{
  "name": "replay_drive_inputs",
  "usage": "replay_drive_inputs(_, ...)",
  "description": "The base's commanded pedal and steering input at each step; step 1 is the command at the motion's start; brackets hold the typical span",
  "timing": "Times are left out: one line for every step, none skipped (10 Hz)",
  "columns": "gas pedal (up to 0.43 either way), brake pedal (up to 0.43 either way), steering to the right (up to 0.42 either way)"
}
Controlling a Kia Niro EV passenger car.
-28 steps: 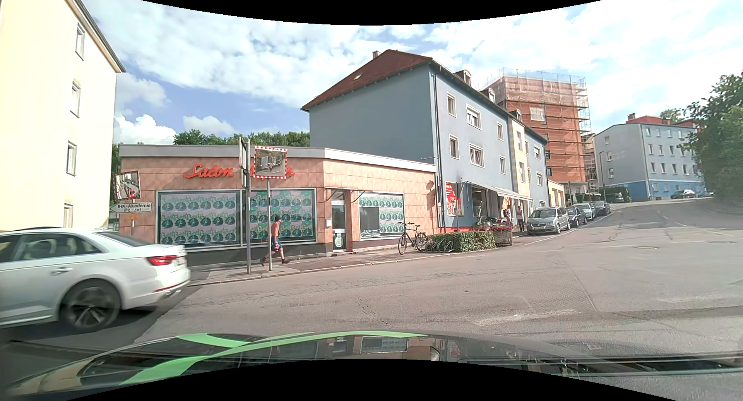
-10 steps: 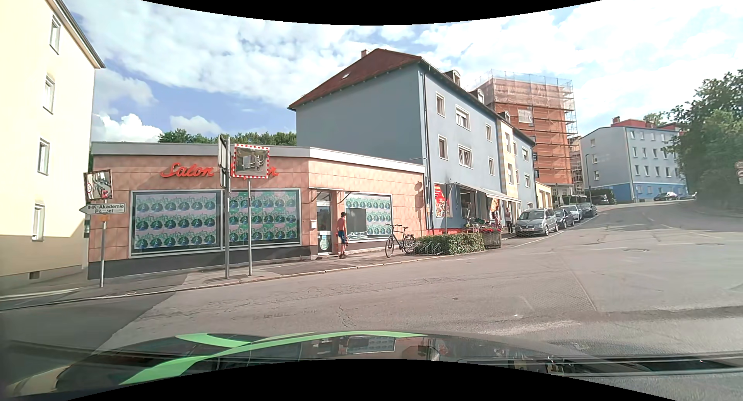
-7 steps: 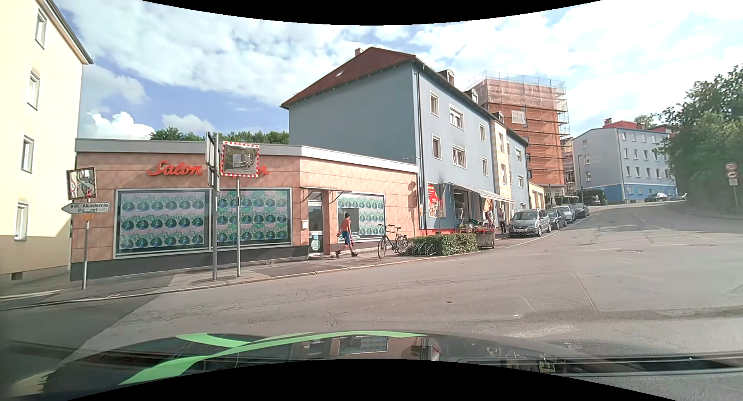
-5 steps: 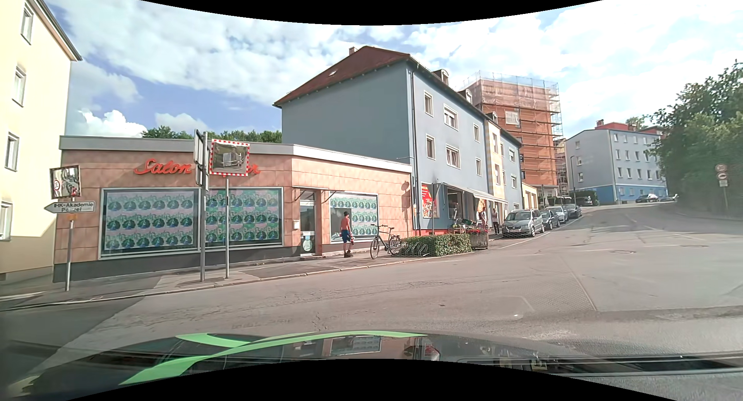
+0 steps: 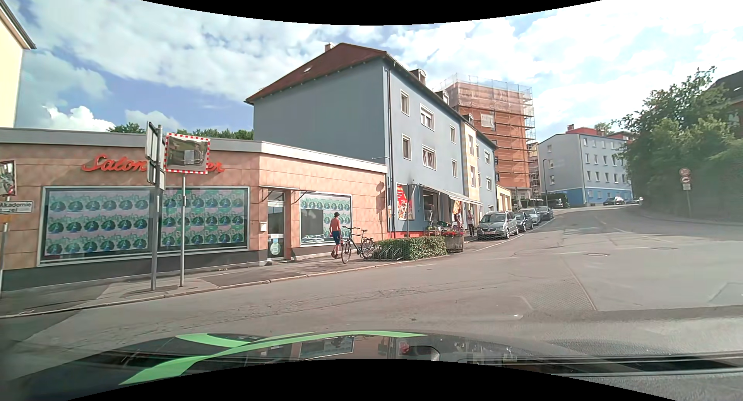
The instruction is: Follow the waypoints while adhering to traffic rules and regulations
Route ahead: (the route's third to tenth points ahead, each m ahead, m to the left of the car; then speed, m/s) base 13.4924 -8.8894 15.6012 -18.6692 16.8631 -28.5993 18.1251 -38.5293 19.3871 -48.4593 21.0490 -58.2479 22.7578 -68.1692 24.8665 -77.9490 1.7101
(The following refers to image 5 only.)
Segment parked bicycle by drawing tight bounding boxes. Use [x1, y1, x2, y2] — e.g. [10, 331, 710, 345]
[340, 226, 377, 265]

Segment bicycle rack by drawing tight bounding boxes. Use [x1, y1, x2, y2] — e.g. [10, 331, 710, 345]
[371, 244, 405, 262]

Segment low green hedge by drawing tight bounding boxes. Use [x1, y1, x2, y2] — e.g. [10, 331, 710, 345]
[374, 235, 448, 260]

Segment blue-grey house red roof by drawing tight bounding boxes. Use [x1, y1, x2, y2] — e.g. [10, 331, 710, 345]
[244, 42, 466, 238]

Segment pink tiled shop building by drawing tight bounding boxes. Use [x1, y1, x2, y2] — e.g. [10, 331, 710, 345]
[0, 127, 389, 292]

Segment cream and blue houses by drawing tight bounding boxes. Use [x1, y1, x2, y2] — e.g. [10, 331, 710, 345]
[461, 113, 513, 214]

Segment grey parked car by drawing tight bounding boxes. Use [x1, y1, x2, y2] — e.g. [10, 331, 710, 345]
[476, 211, 520, 241]

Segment grey asphalt road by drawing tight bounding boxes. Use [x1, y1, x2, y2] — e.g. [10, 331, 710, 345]
[0, 204, 743, 384]

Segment scaffolded building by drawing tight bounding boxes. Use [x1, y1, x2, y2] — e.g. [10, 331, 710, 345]
[439, 74, 540, 208]

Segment grey paved pavement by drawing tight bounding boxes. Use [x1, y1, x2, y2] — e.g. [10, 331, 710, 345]
[0, 234, 483, 318]

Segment car's own bonnet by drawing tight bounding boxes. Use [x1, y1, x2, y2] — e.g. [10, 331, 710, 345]
[0, 330, 743, 401]

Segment traffic mirror on pole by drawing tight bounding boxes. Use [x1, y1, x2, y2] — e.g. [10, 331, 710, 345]
[164, 132, 211, 288]

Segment grey and blue building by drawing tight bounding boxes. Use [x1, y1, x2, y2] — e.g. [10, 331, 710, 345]
[537, 124, 635, 208]

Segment road sign on pole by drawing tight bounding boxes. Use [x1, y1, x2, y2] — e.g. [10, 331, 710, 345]
[144, 121, 167, 292]

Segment green trees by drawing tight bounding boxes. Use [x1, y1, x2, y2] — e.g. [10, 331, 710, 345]
[593, 66, 743, 222]

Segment cream building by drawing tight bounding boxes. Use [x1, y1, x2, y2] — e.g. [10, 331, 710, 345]
[0, 0, 37, 129]

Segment round road signs on post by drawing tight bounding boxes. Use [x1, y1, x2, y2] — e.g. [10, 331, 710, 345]
[678, 167, 693, 219]

